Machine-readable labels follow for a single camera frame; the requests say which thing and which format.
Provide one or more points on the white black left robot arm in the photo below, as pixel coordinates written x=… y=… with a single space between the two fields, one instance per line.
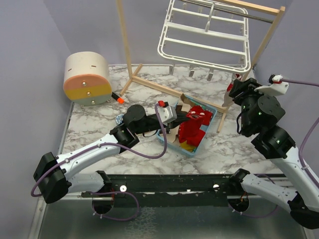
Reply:
x=57 y=176

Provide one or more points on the blue perforated plastic basket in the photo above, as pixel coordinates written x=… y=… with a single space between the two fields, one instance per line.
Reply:
x=193 y=102

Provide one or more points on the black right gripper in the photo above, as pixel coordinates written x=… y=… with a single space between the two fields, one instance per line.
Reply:
x=247 y=86

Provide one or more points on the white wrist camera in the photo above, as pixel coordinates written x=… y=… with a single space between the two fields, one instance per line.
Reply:
x=166 y=112
x=276 y=88

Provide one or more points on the pastel round drawer box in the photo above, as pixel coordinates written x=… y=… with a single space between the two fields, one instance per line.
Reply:
x=86 y=79

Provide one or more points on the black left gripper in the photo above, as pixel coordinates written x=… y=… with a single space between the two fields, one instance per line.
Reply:
x=180 y=118

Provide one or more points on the yellow sock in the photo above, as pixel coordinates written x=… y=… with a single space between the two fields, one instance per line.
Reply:
x=188 y=147

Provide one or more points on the red santa sock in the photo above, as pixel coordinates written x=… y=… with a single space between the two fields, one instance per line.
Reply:
x=190 y=130

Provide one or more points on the metal hanging rod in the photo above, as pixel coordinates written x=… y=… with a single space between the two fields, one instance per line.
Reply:
x=229 y=11

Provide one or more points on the black mounting rail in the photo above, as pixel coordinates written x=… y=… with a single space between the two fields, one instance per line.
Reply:
x=168 y=190

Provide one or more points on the cream ribbed sock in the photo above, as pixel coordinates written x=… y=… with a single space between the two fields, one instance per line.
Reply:
x=172 y=136

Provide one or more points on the orange black highlighter pen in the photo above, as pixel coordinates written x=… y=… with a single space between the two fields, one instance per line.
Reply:
x=117 y=98

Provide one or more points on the red snowflake sock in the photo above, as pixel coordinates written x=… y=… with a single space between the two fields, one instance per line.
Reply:
x=204 y=114

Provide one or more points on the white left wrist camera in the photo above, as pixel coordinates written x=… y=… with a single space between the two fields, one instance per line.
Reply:
x=166 y=112

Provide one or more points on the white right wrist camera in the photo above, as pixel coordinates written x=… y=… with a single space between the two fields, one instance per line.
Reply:
x=276 y=88

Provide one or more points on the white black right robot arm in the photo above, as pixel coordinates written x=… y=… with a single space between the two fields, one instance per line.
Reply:
x=260 y=112

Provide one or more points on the white plastic clip hanger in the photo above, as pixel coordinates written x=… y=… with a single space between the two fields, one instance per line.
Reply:
x=202 y=37

